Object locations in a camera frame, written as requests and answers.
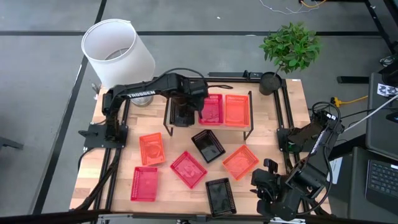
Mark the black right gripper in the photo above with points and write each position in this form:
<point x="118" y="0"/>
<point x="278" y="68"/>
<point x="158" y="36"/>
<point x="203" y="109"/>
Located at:
<point x="269" y="185"/>

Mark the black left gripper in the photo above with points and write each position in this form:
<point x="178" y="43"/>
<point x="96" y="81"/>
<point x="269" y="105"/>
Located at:
<point x="191" y="102"/>

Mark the red plastic slotted basket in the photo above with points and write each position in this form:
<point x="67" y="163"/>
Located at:
<point x="188" y="169"/>
<point x="214" y="112"/>
<point x="144" y="184"/>

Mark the black plastic slotted basket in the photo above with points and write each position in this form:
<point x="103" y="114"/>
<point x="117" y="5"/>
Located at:
<point x="208" y="146"/>
<point x="186" y="120"/>
<point x="220" y="197"/>

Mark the orange plastic slotted basket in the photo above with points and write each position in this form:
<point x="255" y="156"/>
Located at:
<point x="240" y="162"/>
<point x="152" y="149"/>
<point x="237" y="112"/>

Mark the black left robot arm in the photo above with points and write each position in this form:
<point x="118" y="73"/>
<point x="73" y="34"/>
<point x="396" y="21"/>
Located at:
<point x="140" y="93"/>

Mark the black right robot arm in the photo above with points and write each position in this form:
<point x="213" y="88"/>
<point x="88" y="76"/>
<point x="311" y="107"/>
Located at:
<point x="311" y="174"/>

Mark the black bar behind table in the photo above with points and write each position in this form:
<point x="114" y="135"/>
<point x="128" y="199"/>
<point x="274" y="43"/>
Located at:
<point x="227" y="74"/>

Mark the chrome lamp base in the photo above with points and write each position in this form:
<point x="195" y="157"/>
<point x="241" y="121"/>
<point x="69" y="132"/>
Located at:
<point x="143" y="101"/>

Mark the white printed paper sheet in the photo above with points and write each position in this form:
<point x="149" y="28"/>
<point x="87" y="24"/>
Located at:
<point x="335" y="169"/>

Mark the black plant pot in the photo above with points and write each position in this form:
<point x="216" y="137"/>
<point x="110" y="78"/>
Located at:
<point x="270" y="84"/>

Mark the green leafy plant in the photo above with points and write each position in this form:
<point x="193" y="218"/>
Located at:
<point x="292" y="46"/>

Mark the black laptop keyboard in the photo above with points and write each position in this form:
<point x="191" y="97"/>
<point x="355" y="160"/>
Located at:
<point x="384" y="183"/>

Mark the laptop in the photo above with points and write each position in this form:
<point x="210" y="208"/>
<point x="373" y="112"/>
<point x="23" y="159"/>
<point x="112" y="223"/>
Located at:
<point x="382" y="130"/>

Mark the black desk foot bar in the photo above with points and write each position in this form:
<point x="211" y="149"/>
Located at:
<point x="353" y="79"/>

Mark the paper with black pattern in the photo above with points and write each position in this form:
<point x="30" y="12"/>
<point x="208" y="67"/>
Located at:
<point x="385" y="89"/>

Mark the black chair base leg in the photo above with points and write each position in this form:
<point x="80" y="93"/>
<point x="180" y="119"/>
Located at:
<point x="11" y="143"/>

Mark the black aluminium frame rail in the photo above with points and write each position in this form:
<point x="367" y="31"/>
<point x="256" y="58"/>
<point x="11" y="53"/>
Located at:
<point x="99" y="193"/>
<point x="236" y="79"/>
<point x="284" y="102"/>
<point x="46" y="216"/>
<point x="276" y="105"/>

